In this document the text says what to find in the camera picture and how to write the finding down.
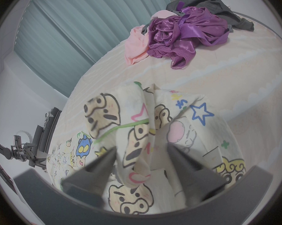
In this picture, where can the purple satin garment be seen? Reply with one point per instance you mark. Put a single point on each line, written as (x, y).
(178, 31)

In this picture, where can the blue-green curtain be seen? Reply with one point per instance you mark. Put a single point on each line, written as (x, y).
(49, 55)
(103, 15)

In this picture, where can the bed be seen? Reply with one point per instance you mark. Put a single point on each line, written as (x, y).
(237, 83)

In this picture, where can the white printed pyjama top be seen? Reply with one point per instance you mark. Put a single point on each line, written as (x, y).
(136, 116)

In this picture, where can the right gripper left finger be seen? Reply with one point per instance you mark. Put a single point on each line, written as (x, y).
(91, 179)

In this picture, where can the black garment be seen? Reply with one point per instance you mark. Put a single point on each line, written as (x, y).
(215, 6)

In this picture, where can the dark grey chest of drawers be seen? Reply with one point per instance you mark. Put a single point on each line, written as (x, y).
(46, 137)

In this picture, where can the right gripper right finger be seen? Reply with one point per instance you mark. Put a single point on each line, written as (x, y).
(192, 179)

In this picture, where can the pink garment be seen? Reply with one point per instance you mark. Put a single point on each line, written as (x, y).
(135, 48)

